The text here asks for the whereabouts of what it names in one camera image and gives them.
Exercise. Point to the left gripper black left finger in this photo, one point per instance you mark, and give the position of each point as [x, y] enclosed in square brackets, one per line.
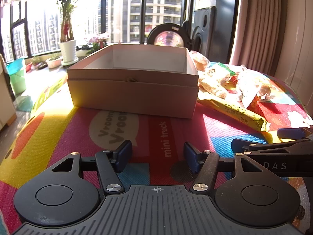
[110, 164]

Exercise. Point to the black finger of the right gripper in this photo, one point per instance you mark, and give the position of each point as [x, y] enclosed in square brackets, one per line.
[240, 146]
[291, 133]

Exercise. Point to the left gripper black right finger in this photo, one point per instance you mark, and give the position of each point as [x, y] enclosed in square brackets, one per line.
[204, 164]

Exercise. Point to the yellow snack packet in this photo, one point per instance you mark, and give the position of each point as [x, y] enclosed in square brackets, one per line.
[234, 111]

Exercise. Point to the red cartoon snack bag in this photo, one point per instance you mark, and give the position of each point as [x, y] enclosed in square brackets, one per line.
[254, 86]

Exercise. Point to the brown cardboard box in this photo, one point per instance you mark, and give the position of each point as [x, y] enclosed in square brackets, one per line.
[140, 79]

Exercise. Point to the clear bread snack bag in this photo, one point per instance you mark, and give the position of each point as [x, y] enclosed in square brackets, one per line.
[212, 76]

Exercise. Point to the colourful cartoon play mat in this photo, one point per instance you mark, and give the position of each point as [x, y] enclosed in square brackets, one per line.
[58, 128]

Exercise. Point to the beige curtain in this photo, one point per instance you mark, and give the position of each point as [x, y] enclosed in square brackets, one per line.
[260, 29]

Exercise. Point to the low white planter bowl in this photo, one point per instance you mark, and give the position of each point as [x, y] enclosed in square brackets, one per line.
[54, 61]

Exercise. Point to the dark grey washing machine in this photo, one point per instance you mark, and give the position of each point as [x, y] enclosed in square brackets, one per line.
[202, 30]

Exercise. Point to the pink orchid in pot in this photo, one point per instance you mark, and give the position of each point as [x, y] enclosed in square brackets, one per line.
[97, 42]

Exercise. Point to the green plastic bucket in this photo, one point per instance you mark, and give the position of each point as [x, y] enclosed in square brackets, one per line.
[18, 83]

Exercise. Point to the round washing machine door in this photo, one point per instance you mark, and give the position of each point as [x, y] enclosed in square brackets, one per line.
[169, 34]

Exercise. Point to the teal plastic bucket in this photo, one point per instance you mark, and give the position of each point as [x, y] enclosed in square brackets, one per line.
[15, 66]

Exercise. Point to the tall plant in white pot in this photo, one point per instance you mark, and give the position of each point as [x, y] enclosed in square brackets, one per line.
[67, 41]

